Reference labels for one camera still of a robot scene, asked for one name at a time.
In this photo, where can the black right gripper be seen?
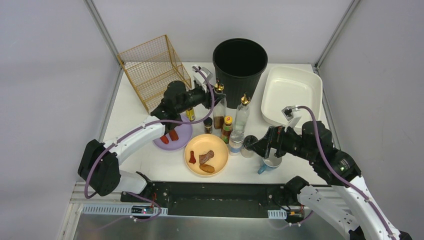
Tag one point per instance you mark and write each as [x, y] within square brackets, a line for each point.
[272, 139]

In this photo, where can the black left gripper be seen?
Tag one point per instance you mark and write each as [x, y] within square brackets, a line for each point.
[206, 96]

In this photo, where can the black lid spice jar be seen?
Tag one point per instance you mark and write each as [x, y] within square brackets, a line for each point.
[245, 151]

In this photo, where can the brown oil dispenser bottle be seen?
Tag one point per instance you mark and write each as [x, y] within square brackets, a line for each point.
[219, 111]

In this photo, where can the clear oil dispenser bottle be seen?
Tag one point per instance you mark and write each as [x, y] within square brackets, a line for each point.
[242, 113]

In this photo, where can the gold wire basket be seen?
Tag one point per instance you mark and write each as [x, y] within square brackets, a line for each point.
[150, 67]

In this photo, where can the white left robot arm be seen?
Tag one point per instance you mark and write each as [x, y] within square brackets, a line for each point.
[101, 161]

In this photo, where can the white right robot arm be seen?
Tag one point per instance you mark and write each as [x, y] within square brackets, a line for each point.
[338, 169]

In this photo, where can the blue mug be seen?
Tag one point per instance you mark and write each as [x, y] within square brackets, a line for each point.
[269, 164]

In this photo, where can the small yellow label bottle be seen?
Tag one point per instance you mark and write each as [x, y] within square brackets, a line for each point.
[190, 114]

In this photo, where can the small black spice jar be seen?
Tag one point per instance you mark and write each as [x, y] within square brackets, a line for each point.
[208, 125]

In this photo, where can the brown sausage piece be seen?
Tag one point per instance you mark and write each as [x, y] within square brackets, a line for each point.
[173, 135]

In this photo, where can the black ribbed trash bin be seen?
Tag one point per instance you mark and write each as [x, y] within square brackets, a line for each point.
[239, 64]

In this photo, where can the red sausage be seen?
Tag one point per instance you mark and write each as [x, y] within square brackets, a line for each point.
[164, 139]

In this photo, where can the orange plate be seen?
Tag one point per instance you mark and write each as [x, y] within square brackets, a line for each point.
[201, 144]

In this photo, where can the orange fried patty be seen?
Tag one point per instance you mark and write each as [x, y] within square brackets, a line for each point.
[207, 168]

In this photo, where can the brown meat slice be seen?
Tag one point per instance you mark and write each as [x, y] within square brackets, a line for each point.
[203, 158]

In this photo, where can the white square tub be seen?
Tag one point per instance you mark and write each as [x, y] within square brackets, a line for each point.
[289, 86]

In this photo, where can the red chicken drumstick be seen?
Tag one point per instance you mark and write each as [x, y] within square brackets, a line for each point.
[192, 159]

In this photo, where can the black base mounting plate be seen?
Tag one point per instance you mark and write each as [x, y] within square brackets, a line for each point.
[226, 200]

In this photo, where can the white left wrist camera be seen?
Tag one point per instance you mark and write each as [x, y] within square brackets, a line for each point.
[202, 76]

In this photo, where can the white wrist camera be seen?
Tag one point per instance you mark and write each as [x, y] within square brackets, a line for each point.
[202, 76]
[292, 115]

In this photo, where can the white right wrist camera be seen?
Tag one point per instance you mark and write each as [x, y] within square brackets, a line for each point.
[292, 115]

